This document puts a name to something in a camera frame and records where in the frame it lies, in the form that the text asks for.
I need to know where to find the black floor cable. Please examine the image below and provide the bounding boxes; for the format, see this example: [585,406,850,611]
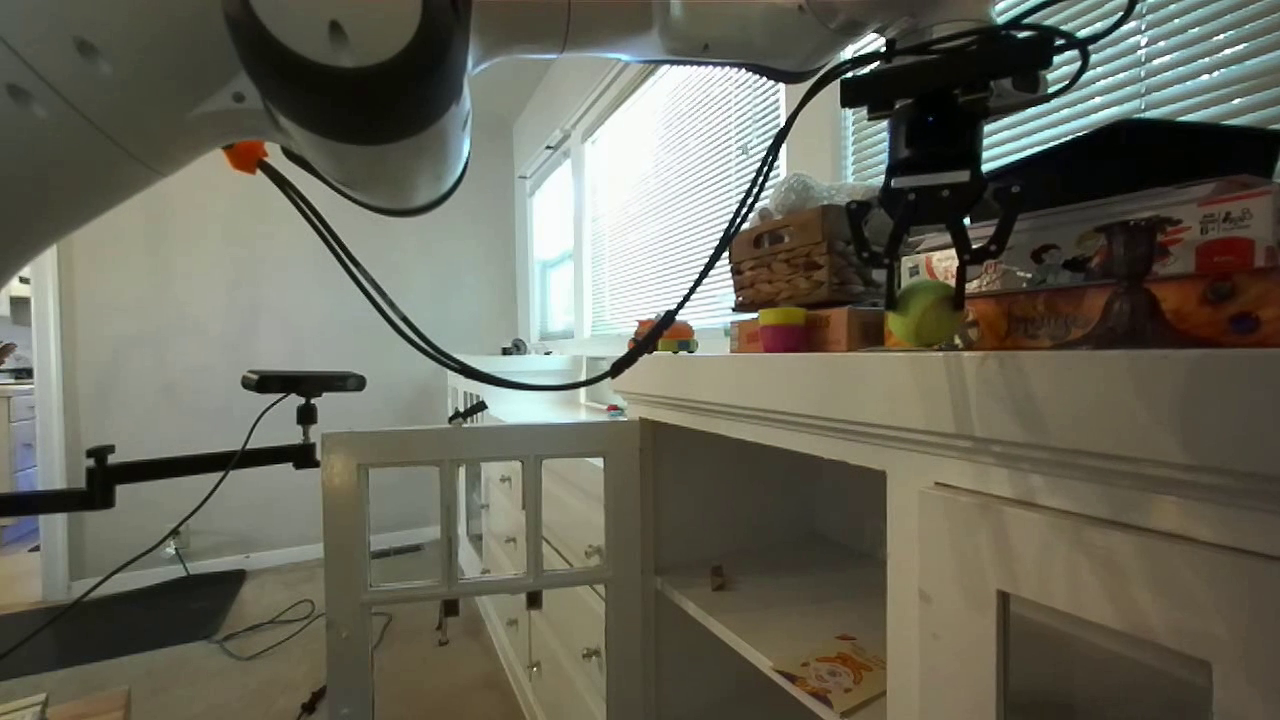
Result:
[214,594,396,666]

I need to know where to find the orange cable clip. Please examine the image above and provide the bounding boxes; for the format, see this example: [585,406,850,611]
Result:
[216,134,274,177]

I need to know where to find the green ball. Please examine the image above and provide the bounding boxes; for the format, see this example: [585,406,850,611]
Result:
[881,274,969,356]

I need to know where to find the white board game box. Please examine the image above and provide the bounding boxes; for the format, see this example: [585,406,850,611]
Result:
[896,177,1280,301]

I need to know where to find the brown wicker basket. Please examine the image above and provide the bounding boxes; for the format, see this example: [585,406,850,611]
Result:
[728,199,883,315]

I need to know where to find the bright white window blinds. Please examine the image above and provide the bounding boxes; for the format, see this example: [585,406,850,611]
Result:
[585,65,791,334]

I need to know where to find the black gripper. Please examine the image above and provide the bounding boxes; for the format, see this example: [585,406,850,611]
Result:
[844,102,1030,313]

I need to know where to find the black floor mat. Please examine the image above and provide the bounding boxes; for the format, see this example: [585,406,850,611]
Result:
[0,567,254,682]

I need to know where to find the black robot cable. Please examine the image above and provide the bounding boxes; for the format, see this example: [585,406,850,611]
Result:
[257,0,1145,399]

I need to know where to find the thin black camera cable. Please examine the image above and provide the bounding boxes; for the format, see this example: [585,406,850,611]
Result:
[0,392,297,666]

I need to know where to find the orange wooden box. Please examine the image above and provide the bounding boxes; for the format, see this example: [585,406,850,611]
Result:
[728,305,892,356]

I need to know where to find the orange board game box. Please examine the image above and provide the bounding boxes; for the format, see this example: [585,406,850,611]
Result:
[955,273,1280,356]

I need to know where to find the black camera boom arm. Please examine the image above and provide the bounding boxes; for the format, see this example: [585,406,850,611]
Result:
[0,392,329,519]

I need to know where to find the white tissue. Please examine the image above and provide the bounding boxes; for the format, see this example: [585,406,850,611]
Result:
[755,173,858,219]

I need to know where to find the white open cabinet door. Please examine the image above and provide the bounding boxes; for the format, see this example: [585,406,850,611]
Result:
[318,414,647,720]

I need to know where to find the black stereo camera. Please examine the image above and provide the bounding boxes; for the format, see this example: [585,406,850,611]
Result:
[238,367,371,399]

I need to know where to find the orange toy truck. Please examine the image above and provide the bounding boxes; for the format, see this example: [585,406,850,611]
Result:
[628,313,699,359]

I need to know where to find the white low cabinet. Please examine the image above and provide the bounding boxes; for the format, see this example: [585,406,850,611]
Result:
[442,350,633,720]

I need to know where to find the colourful picture book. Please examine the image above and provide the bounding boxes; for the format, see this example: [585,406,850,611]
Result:
[772,632,892,716]

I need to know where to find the white tall cabinet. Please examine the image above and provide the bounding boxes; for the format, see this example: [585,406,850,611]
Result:
[606,349,1280,720]

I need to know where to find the yellow and pink cup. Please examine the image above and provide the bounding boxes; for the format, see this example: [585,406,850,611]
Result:
[753,305,817,356]

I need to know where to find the white closed cabinet door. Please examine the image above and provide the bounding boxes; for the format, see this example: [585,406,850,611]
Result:
[916,478,1280,720]

